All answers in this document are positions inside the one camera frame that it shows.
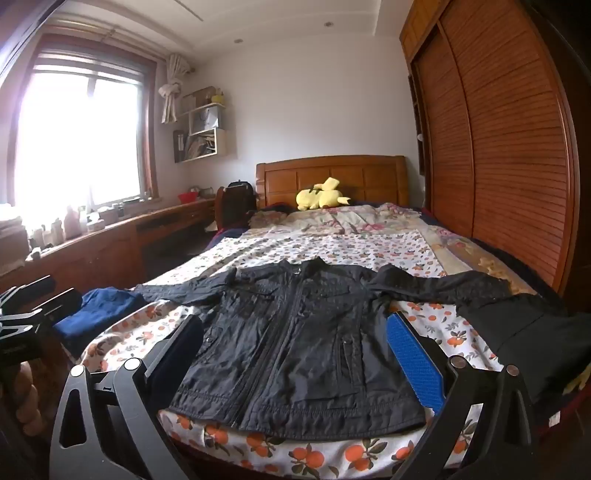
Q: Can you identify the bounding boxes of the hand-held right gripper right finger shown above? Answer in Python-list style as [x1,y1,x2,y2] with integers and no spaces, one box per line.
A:
[385,311,541,480]

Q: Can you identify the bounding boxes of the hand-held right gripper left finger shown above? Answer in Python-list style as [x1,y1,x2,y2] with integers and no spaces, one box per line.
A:
[50,314,204,480]

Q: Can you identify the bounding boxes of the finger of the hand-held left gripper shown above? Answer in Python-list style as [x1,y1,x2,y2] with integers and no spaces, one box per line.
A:
[0,275,54,313]
[0,287,84,339]

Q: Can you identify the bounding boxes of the black quilted jacket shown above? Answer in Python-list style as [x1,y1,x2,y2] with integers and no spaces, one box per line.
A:
[134,257,527,428]

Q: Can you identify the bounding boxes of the black pants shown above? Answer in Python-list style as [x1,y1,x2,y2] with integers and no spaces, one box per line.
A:
[464,291,591,404]

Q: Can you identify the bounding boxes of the person's left hand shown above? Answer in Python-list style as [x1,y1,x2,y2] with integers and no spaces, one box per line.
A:
[13,359,52,439]

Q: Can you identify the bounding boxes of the blue folded cloth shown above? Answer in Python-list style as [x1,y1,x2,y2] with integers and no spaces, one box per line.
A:
[53,286,146,358]

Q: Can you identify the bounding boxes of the cardboard box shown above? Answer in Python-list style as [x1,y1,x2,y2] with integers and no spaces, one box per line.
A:
[0,215,29,274]

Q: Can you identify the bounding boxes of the row of bottles and jars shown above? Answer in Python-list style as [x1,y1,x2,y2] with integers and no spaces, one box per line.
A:
[28,200,127,252]

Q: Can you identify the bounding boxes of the wooden desk cabinet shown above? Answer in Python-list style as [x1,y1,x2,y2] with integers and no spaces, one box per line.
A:
[0,198,218,298]

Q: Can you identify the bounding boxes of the navy red-edged blanket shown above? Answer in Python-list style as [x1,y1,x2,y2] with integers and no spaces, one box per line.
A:
[203,220,252,250]

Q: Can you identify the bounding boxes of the floral quilt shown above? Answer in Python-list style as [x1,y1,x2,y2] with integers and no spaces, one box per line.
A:
[247,203,541,296]

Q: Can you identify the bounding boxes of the orange fruit print bed sheet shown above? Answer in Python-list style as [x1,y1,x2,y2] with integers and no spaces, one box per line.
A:
[81,231,555,480]

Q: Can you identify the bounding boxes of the wooden chair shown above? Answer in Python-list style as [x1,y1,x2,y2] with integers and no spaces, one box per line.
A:
[214,186,230,229]

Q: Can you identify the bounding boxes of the black backpack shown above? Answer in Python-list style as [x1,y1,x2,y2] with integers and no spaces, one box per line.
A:
[225,181,257,229]

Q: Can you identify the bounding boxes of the window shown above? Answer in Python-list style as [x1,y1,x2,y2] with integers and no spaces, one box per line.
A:
[18,37,158,209]

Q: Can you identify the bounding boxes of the yellow plush toy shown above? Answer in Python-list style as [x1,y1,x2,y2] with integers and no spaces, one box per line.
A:
[295,176,352,212]

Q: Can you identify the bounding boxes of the wooden headboard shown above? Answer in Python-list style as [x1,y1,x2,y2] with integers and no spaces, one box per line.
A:
[255,155,411,210]

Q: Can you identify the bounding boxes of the tied white curtain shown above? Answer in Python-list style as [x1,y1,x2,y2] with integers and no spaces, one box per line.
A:
[158,53,193,124]

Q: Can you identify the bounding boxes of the wooden slatted wardrobe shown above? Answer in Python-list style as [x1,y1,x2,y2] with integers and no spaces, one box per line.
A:
[399,0,583,301]

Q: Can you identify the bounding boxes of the white paper bag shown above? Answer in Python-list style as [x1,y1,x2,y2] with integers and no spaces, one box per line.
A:
[194,104,221,134]

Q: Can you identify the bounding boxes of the white wall shelf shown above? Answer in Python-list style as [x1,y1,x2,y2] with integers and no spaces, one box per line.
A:
[173,88,228,164]

